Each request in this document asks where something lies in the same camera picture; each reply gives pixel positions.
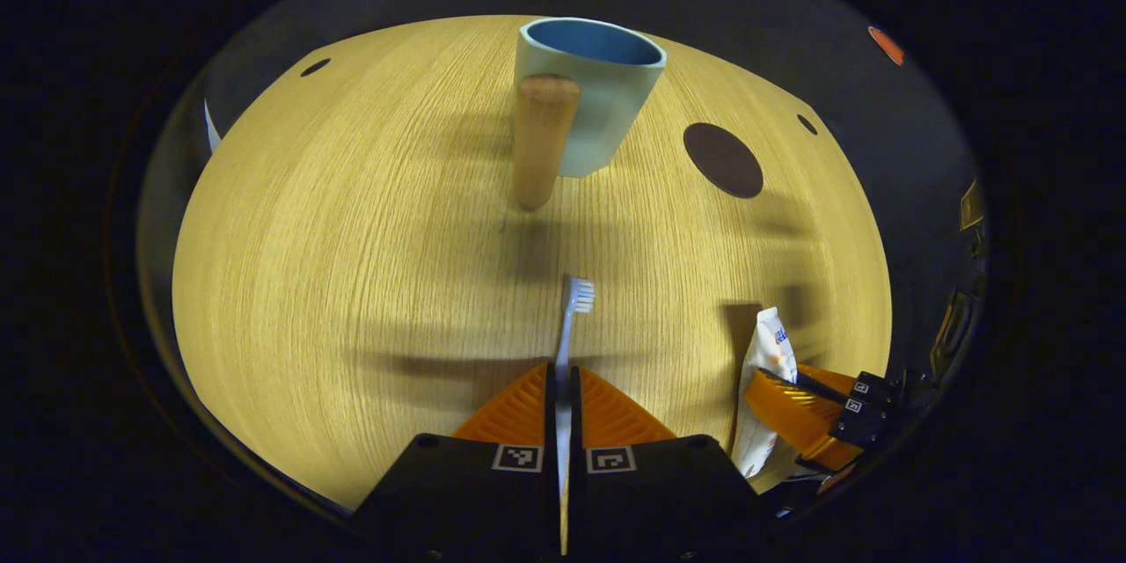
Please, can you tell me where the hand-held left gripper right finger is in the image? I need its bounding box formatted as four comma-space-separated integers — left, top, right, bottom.
567, 365, 766, 557

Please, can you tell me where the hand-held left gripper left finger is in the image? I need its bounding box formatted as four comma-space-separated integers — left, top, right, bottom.
352, 361, 562, 557

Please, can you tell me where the white toothpaste tube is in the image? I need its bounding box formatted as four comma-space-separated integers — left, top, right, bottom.
730, 306, 800, 480

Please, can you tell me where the white toothbrush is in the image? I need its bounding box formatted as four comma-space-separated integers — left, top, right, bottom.
554, 274, 596, 557

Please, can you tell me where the dark brown round coaster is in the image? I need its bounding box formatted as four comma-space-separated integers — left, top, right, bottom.
684, 122, 764, 200

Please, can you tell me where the pale blue cup wooden handle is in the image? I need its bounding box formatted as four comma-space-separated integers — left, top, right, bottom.
510, 16, 668, 212

